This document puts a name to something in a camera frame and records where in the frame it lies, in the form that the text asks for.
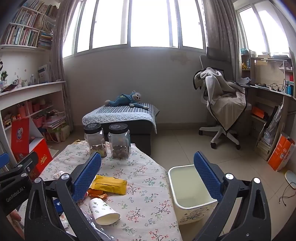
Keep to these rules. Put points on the silver foil bag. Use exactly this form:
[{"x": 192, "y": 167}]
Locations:
[{"x": 274, "y": 125}]

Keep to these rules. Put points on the large barred window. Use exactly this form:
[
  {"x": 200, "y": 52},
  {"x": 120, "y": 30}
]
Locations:
[{"x": 150, "y": 23}]

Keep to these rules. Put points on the grey patterned curtain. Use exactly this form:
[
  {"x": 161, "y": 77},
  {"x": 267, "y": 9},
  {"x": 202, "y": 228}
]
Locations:
[
  {"x": 59, "y": 58},
  {"x": 219, "y": 27}
]

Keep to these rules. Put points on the grey office chair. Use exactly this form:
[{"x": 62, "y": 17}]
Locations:
[{"x": 222, "y": 136}]

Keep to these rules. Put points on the orange paper bag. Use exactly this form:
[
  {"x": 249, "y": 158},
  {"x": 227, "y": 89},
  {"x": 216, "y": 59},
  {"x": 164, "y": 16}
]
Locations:
[{"x": 278, "y": 153}]

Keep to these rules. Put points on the small potted plant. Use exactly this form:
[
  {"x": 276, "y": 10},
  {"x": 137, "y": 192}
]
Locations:
[{"x": 3, "y": 77}]

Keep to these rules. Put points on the white plastic bin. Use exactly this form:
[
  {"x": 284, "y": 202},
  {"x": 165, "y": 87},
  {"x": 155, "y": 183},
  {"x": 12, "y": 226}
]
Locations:
[{"x": 192, "y": 204}]

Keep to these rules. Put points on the blue snack packet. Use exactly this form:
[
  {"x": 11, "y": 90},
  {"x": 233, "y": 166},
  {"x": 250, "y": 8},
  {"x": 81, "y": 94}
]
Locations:
[{"x": 58, "y": 205}]

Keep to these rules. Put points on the white shelving unit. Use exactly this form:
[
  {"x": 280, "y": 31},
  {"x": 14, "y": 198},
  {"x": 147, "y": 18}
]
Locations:
[{"x": 27, "y": 92}]

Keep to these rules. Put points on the blue plush monkey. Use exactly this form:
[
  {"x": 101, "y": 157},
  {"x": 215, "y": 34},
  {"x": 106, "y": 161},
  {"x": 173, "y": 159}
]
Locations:
[{"x": 126, "y": 99}]

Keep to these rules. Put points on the clear jar with round nuts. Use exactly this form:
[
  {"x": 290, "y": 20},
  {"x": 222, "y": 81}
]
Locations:
[{"x": 119, "y": 146}]

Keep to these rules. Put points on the crumpled white tissue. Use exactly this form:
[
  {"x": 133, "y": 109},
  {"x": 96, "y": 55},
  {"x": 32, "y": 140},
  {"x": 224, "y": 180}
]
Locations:
[{"x": 57, "y": 175}]

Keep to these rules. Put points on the clear plastic bag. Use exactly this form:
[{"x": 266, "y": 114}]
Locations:
[{"x": 93, "y": 226}]

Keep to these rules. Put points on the wooden desk with shelves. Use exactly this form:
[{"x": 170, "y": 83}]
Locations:
[{"x": 266, "y": 74}]

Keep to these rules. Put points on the yellow snack packet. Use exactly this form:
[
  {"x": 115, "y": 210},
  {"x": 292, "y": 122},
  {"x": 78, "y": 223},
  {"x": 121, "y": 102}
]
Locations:
[{"x": 109, "y": 184}]

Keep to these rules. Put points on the floral tablecloth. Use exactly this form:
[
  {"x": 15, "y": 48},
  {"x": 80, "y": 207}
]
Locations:
[{"x": 143, "y": 204}]

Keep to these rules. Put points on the wall shelf of books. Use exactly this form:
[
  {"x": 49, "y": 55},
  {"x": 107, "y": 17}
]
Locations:
[{"x": 23, "y": 30}]

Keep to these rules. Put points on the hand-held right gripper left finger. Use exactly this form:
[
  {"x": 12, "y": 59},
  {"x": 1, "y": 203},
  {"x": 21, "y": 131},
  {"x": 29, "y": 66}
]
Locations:
[{"x": 87, "y": 177}]

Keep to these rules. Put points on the small side window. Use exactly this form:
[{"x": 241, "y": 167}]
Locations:
[{"x": 261, "y": 27}]

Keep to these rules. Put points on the long orange peel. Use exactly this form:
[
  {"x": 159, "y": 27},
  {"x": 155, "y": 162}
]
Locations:
[{"x": 94, "y": 191}]

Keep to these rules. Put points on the clear jar with flat snacks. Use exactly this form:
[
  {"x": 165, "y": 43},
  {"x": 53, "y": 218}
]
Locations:
[{"x": 96, "y": 143}]

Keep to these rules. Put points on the grey blanket with black trim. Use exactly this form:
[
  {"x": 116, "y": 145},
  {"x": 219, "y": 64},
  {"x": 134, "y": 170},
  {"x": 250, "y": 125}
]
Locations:
[{"x": 222, "y": 97}]

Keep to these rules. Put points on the white printed paper cup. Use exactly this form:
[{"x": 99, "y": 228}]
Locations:
[{"x": 103, "y": 212}]

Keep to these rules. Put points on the red gift box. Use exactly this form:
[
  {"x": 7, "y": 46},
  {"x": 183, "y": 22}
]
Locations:
[{"x": 39, "y": 155}]

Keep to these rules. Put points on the white round device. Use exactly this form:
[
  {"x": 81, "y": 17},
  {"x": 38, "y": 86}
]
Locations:
[{"x": 291, "y": 177}]

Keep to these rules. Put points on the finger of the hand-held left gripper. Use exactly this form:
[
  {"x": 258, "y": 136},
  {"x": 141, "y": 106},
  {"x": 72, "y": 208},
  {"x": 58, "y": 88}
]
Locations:
[
  {"x": 26, "y": 162},
  {"x": 3, "y": 159}
]

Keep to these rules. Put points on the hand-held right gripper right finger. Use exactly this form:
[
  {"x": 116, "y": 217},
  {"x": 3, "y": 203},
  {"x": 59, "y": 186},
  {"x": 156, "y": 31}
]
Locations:
[{"x": 208, "y": 175}]

